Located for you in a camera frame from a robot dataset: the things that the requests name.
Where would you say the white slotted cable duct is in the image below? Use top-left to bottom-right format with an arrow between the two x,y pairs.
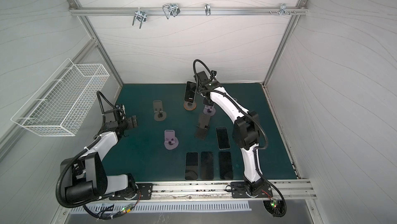
69,201 -> 252,214

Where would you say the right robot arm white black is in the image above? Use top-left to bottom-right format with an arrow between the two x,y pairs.
196,80 -> 268,197

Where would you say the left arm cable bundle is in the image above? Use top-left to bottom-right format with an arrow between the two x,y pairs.
83,192 -> 142,221

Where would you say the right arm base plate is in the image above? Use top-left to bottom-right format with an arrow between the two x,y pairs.
225,181 -> 274,199

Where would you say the lilac round stand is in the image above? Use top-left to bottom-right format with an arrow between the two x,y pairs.
164,130 -> 179,150
203,105 -> 216,117

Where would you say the aluminium crossbar rail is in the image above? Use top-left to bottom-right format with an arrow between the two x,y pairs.
69,6 -> 309,16

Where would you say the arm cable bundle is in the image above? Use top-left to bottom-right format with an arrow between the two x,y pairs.
83,192 -> 142,221
260,177 -> 287,218

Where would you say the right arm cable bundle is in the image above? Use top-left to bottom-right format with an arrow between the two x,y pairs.
260,177 -> 287,218

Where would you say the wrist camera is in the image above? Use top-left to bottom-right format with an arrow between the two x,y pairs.
103,104 -> 126,132
196,70 -> 217,85

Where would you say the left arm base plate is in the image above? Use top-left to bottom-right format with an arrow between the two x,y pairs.
109,183 -> 153,201

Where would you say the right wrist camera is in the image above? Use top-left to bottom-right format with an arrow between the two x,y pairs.
196,70 -> 217,85

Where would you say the wooden round stand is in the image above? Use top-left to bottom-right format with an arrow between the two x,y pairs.
184,101 -> 197,111

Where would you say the lilac rear round stand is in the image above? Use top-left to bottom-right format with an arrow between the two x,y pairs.
203,105 -> 216,117

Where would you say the metal u-bolt clamp left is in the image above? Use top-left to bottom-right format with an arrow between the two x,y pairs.
132,10 -> 147,29

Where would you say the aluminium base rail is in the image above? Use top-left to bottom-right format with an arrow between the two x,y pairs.
61,179 -> 317,202

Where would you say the white wire basket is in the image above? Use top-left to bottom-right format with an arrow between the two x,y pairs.
11,58 -> 110,137

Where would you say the lilac front round stand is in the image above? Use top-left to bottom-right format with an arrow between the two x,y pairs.
164,130 -> 179,150

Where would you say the metal clamp small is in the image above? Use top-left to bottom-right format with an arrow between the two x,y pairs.
205,4 -> 211,16

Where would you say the metal u-bolt clamp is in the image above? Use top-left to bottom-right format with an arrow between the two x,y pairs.
132,10 -> 147,29
162,3 -> 181,19

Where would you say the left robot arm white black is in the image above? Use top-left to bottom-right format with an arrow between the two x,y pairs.
55,116 -> 139,208

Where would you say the metal u-bolt clamp middle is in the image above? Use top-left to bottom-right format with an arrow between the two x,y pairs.
162,3 -> 181,19

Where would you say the phone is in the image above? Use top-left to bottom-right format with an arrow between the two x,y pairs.
185,152 -> 199,181
216,126 -> 231,150
219,152 -> 234,180
184,81 -> 196,103
200,152 -> 214,180

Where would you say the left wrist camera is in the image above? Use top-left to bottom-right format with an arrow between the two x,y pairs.
103,104 -> 126,132

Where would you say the black folding phone stand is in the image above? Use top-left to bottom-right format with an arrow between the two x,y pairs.
194,113 -> 210,140

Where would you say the metal bracket right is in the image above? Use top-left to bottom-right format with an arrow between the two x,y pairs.
269,4 -> 297,16

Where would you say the grey round stand left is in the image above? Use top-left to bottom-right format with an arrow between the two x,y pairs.
153,100 -> 166,121

